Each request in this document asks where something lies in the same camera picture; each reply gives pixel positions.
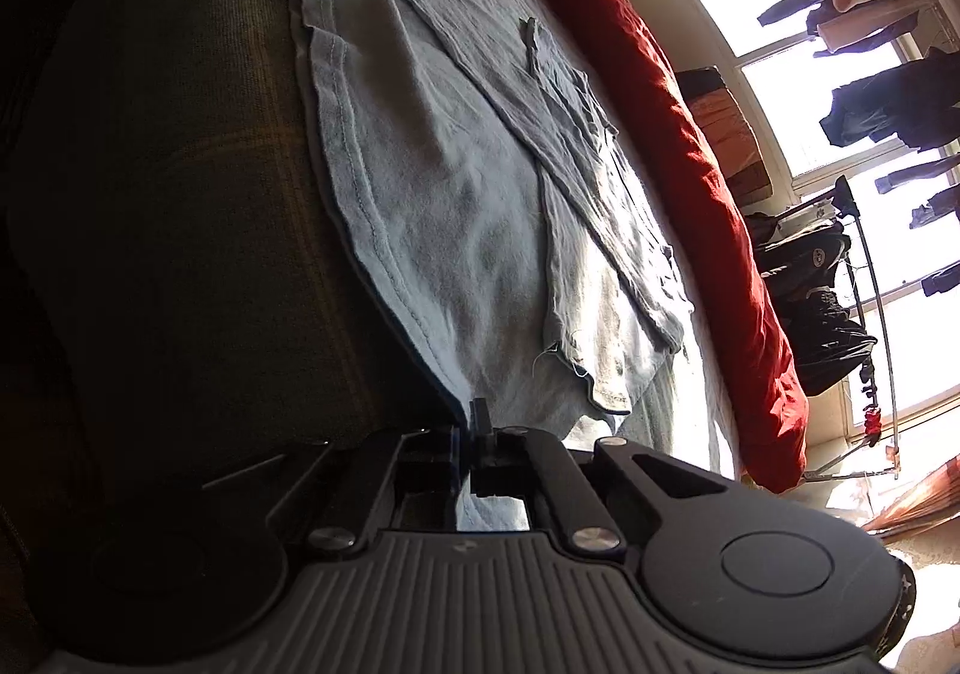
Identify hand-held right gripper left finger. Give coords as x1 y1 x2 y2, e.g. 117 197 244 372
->
199 423 462 559

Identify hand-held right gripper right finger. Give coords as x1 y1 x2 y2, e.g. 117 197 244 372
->
469 398 751 562

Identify light blue long-sleeve shirt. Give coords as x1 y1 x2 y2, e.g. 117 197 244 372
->
291 0 695 532

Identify metal clothes rack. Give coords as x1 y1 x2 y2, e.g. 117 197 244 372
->
801 175 905 484

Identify red duvet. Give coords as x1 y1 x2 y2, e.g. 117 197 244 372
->
469 0 812 495

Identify dark jackets on rack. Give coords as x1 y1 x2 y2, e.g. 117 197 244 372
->
742 194 880 399

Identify orange ribbed object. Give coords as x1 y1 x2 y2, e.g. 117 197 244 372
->
861 456 960 544

